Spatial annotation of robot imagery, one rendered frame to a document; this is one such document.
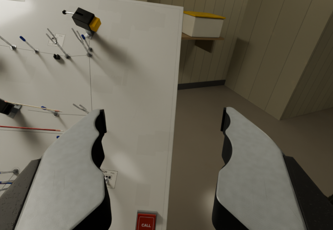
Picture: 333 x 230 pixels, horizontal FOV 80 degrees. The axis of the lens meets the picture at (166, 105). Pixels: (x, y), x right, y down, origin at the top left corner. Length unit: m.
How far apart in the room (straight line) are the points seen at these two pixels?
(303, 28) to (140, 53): 3.04
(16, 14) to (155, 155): 0.68
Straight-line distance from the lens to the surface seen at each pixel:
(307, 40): 3.50
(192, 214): 1.98
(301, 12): 3.61
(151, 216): 0.63
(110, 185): 0.65
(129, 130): 0.65
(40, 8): 0.91
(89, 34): 0.79
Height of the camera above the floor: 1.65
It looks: 30 degrees down
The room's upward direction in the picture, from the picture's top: 8 degrees clockwise
